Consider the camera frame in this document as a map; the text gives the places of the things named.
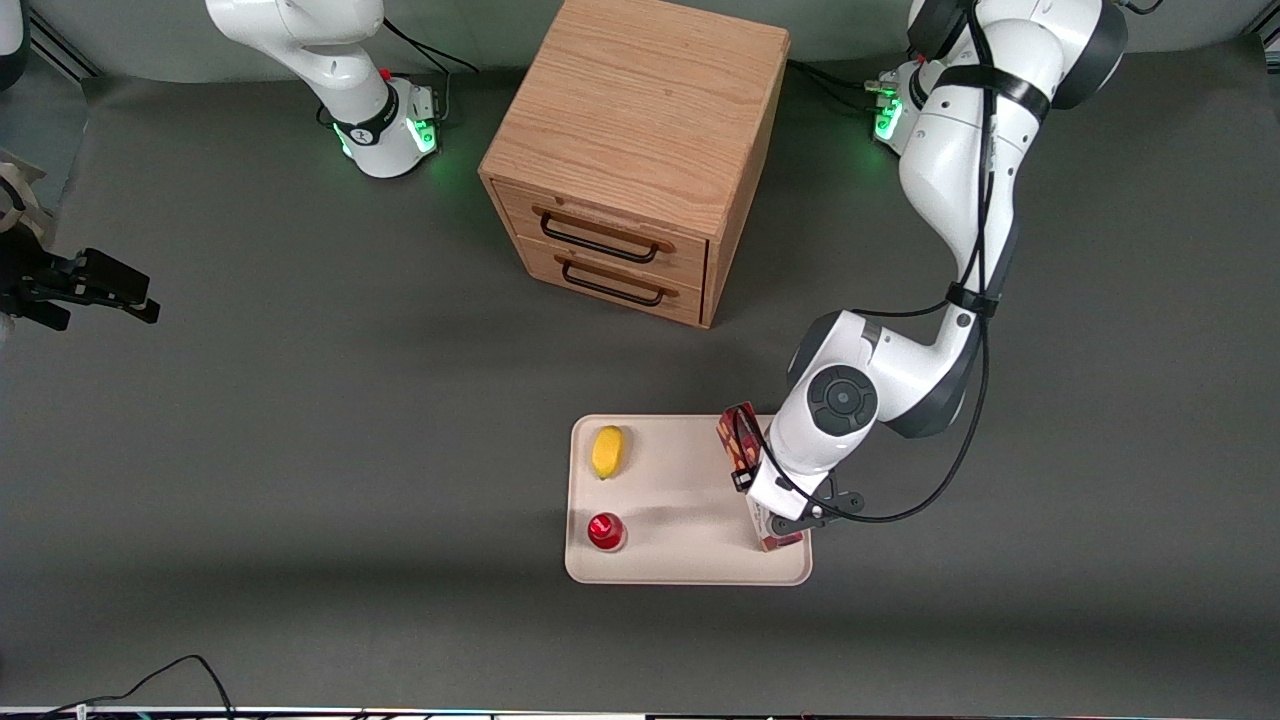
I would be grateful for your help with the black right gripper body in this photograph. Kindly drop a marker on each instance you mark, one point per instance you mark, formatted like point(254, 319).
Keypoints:
point(38, 277)

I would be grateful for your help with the red cookie box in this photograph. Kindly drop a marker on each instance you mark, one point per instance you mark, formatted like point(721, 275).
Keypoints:
point(733, 432)

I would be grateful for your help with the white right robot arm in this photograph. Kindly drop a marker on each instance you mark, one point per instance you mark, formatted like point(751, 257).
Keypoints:
point(330, 60)

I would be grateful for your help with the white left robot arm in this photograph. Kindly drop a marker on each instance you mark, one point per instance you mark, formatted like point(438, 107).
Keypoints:
point(960, 170)

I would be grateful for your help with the beige plastic tray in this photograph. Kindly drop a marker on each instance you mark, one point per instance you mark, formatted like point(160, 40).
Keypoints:
point(680, 480)

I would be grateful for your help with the yellow lemon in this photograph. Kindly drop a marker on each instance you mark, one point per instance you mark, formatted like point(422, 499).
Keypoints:
point(607, 452)

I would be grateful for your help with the small red can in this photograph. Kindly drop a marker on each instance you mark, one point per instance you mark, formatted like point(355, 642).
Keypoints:
point(605, 531)

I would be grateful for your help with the wooden drawer front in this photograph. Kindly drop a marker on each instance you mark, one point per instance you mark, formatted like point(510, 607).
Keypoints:
point(690, 305)
point(690, 262)

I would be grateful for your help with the grey table mat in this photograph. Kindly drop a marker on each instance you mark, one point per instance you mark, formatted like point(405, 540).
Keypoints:
point(300, 450)

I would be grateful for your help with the wooden two-drawer cabinet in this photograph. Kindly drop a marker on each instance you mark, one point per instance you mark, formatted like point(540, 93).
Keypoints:
point(640, 100)

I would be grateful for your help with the aluminium frame rail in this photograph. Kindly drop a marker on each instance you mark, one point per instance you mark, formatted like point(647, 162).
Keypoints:
point(1268, 33)
point(60, 48)

